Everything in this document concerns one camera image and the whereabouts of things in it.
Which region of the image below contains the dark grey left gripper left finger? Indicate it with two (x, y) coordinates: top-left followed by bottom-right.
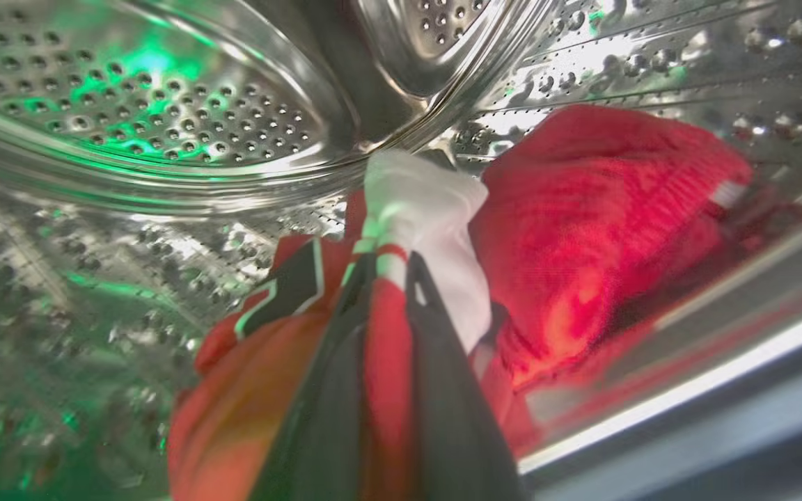
(249, 255), (378, 501)

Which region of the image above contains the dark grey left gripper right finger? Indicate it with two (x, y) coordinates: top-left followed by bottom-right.
(404, 252), (531, 501)

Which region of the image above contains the red white black garment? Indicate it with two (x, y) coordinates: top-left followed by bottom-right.
(167, 150), (513, 501)

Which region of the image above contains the grey washing machine door rim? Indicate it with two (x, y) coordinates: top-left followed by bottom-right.
(517, 299), (802, 501)

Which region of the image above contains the stainless steel washing machine drum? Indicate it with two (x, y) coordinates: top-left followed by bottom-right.
(0, 0), (802, 501)

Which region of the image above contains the red knitted garment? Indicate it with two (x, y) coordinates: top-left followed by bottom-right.
(469, 104), (802, 453)

